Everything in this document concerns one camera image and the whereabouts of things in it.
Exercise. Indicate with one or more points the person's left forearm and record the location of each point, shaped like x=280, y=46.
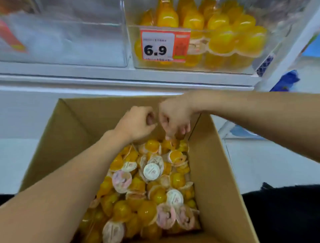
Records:
x=57, y=197

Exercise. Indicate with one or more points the pile of yellow jelly cups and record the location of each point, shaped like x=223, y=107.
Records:
x=150, y=195

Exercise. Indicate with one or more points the person's left hand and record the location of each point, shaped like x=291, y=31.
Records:
x=135, y=125

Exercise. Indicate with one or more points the orange white price tag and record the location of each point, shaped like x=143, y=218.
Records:
x=10, y=37
x=156, y=46

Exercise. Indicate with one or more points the clear plastic bin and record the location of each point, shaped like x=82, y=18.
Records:
x=272, y=22
x=75, y=45

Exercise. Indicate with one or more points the person's black trousers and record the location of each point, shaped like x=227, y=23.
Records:
x=282, y=212

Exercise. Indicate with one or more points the person's right forearm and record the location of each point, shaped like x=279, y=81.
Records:
x=262, y=117

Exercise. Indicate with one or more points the brown cardboard box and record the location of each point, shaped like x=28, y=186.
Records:
x=220, y=187

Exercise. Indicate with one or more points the person's right hand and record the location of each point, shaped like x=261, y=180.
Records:
x=175, y=112

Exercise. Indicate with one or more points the blue snack bags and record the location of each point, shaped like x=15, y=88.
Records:
x=285, y=81

